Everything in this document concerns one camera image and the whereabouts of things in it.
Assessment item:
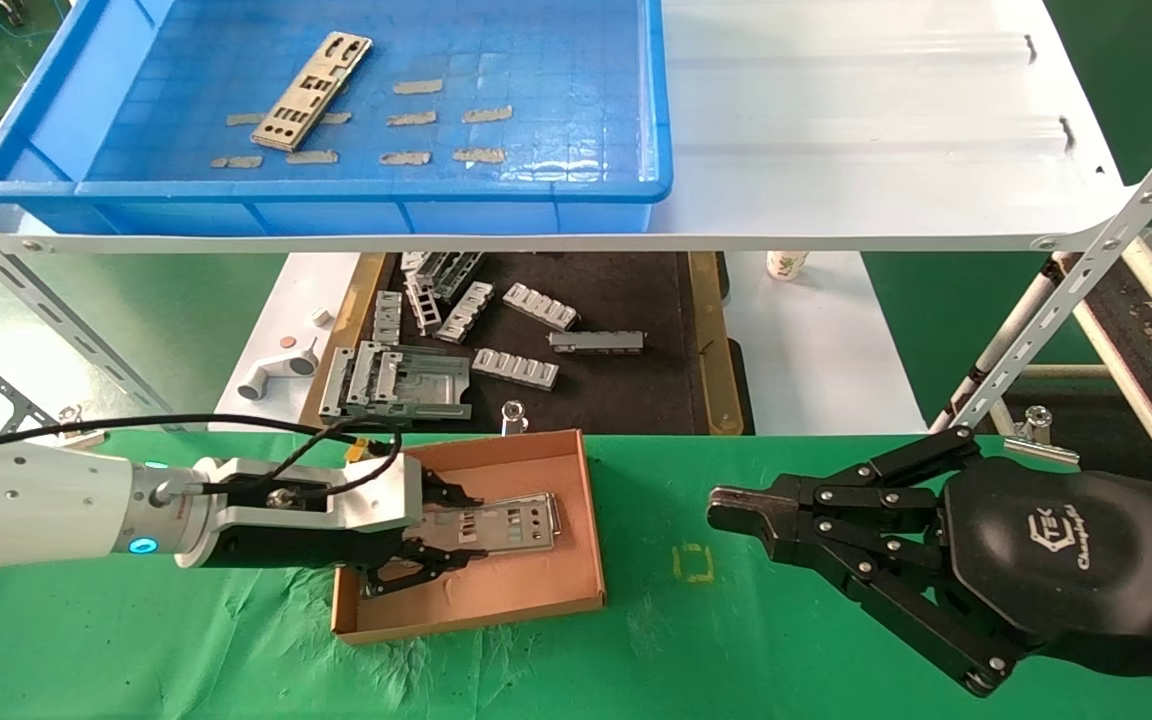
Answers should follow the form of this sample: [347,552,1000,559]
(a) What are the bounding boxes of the narrow grey metal strip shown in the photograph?
[321,345,355,416]

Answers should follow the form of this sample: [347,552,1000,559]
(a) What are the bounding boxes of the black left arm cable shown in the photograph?
[0,413,404,501]

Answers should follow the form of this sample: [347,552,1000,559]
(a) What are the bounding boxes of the folded grey metal bracket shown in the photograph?
[351,340,402,406]

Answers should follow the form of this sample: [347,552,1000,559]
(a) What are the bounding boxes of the long dark metal bar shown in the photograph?
[548,330,647,355]

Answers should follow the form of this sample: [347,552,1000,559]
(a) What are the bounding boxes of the large grey metal plate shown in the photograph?
[319,340,474,429]

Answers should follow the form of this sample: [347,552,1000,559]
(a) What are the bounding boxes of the silver left camera bracket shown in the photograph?
[198,458,337,533]

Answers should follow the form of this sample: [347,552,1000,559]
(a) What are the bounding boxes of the white metal shelf board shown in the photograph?
[0,0,1127,254]

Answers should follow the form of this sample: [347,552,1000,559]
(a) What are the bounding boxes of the white plastic pipe fitting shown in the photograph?
[236,340,320,401]

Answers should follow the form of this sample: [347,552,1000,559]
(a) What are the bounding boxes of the white diagonal tube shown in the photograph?
[951,270,1057,406]

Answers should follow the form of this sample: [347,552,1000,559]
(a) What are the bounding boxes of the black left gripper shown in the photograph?
[201,468,487,599]

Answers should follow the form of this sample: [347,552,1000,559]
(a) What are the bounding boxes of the cream horizontal tube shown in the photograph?
[1021,365,1152,383]

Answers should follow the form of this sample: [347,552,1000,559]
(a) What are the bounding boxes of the blue plastic tray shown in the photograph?
[0,0,675,236]

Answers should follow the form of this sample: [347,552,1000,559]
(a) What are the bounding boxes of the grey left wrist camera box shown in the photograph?
[331,460,425,531]

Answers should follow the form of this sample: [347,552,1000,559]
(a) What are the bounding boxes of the ladder shaped metal bracket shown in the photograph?
[404,272,442,336]

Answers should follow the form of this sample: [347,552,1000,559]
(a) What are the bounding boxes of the perforated dark metal bracket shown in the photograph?
[401,252,487,301]

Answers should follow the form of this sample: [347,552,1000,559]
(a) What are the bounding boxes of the shallow brown cardboard box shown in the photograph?
[331,430,607,644]

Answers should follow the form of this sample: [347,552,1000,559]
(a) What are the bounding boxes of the slotted grey metal bracket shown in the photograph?
[372,291,404,346]
[434,281,495,345]
[503,283,580,332]
[471,348,560,391]

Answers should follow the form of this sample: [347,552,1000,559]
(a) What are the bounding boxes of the green table cloth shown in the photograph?
[0,430,1152,720]

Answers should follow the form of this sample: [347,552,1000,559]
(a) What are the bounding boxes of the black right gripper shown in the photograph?
[708,425,1152,698]

